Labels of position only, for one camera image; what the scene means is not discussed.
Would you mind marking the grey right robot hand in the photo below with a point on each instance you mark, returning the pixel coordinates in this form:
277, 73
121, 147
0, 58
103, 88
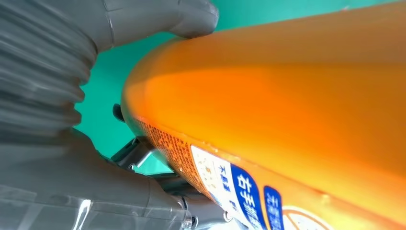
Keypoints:
79, 184

